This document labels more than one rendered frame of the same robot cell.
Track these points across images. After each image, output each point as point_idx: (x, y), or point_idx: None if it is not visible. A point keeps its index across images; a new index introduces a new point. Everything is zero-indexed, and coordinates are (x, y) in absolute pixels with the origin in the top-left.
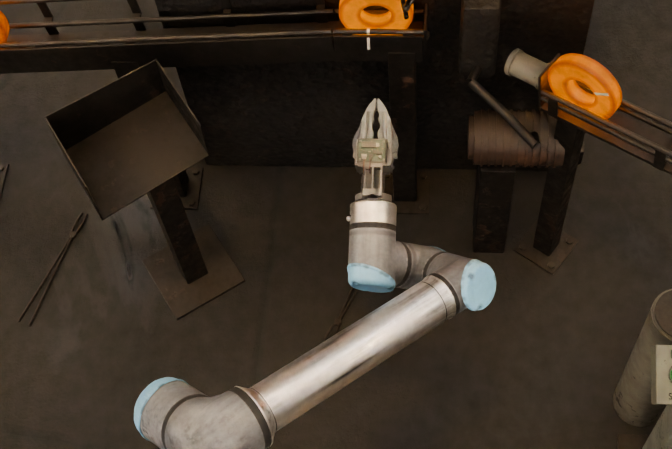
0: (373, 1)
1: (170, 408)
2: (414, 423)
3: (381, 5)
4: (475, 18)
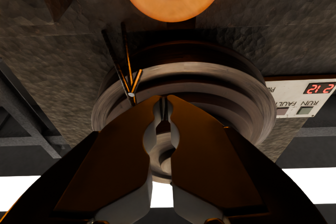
0: (175, 4)
1: None
2: None
3: None
4: (29, 9)
